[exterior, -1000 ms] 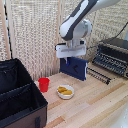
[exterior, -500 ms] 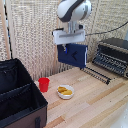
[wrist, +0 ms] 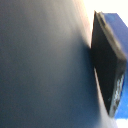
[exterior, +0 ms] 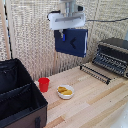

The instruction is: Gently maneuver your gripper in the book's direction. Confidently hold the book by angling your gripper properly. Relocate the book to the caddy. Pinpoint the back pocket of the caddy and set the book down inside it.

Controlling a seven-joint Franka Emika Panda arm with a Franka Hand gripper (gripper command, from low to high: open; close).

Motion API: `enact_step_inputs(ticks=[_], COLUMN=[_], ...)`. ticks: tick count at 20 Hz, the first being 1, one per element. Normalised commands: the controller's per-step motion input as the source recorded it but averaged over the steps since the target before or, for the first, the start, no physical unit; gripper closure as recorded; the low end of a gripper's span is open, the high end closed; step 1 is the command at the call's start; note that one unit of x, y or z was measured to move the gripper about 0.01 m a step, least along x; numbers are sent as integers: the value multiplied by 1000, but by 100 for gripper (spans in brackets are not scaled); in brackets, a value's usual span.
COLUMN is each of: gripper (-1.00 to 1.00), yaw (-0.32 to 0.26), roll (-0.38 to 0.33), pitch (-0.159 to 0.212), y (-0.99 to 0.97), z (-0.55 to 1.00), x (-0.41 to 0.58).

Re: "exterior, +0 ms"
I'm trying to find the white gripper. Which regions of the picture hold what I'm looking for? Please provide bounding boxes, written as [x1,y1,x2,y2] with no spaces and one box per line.
[47,11,87,42]

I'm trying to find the woven bamboo folding screen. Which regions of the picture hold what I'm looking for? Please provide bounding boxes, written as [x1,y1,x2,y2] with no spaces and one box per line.
[0,0,128,83]

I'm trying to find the red plastic cup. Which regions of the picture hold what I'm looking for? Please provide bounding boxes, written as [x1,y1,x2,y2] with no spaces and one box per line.
[37,77,51,94]

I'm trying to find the yellow food pieces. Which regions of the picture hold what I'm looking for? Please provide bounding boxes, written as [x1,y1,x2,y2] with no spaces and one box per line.
[58,86,73,96]

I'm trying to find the black toaster oven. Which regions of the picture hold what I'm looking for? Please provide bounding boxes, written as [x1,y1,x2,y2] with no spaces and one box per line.
[91,37,128,80]

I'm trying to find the white ceramic bowl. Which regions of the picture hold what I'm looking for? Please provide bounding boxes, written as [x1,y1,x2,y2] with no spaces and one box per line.
[56,84,75,101]

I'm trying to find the black open suitcase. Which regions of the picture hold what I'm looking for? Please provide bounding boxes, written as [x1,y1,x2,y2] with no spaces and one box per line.
[0,58,49,128]

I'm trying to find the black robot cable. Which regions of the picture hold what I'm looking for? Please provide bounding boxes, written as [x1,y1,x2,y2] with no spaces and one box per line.
[47,9,128,24]

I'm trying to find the black wire oven rack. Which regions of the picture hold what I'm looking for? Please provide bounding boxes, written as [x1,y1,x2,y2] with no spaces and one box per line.
[78,63,112,86]

